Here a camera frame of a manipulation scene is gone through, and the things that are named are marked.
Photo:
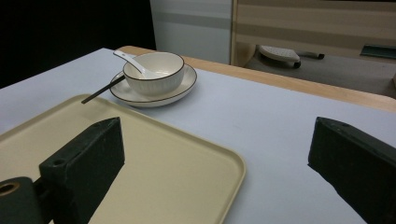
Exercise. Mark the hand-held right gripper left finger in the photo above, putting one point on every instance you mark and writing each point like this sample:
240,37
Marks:
87,161

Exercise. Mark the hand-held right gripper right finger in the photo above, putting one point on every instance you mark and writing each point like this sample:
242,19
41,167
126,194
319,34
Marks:
355,161

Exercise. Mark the black chopstick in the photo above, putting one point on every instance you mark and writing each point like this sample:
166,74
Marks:
101,91

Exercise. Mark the beige plastic tray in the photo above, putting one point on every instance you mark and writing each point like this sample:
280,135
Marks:
162,174

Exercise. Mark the white cloth table cover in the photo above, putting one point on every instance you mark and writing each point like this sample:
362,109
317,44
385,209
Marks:
255,124

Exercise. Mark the white ribbed bowl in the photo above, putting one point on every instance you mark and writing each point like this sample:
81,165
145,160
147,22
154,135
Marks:
155,79

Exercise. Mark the white ceramic spoon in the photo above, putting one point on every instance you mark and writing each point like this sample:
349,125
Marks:
134,63

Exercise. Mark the dark green flat object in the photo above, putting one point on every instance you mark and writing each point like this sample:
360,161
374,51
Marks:
378,51

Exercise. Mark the white plate with dark rim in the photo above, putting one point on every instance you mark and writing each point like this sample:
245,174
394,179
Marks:
183,84

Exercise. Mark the grey object on shelf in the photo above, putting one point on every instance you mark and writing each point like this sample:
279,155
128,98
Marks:
280,54

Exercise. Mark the light wooden cabinet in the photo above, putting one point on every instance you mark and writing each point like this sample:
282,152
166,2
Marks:
311,28

